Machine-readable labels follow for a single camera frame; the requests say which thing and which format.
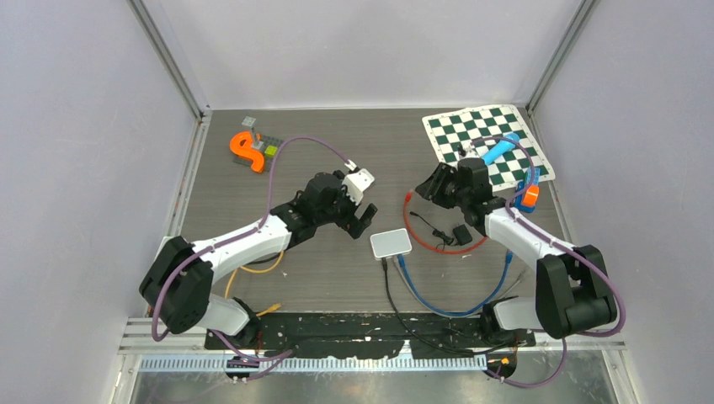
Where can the small grey lego tile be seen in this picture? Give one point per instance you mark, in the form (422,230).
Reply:
(249,121)

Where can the green white chessboard mat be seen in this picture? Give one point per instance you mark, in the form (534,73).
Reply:
(484,126)

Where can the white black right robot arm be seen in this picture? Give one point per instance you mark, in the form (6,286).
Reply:
(573,293)

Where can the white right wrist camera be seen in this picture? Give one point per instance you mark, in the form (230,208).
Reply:
(465,151)

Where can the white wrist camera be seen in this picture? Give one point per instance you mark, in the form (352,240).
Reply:
(465,151)
(357,184)

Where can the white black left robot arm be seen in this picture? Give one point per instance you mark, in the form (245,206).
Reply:
(179,282)

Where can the orange S-shaped toy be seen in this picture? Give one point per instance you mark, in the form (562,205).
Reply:
(242,146)

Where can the light blue toy microphone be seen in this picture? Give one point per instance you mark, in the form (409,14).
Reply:
(506,144)

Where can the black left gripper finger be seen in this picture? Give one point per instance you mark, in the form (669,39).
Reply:
(354,227)
(367,216)

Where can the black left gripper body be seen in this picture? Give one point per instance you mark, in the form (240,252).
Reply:
(343,209)

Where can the aluminium frame rail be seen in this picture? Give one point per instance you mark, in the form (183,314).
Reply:
(137,339)

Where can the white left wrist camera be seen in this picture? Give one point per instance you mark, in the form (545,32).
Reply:
(357,184)

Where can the white network switch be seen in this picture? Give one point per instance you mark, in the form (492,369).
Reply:
(391,243)

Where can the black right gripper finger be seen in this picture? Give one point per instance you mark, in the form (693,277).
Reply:
(443,201)
(431,186)

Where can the white switch at table edge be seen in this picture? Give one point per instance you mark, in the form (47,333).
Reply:
(164,250)

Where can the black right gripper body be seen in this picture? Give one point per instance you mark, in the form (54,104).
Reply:
(450,184)

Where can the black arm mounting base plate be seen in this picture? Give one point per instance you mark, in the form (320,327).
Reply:
(319,335)

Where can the grey lego baseplate with bricks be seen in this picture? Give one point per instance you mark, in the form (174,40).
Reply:
(268,146)

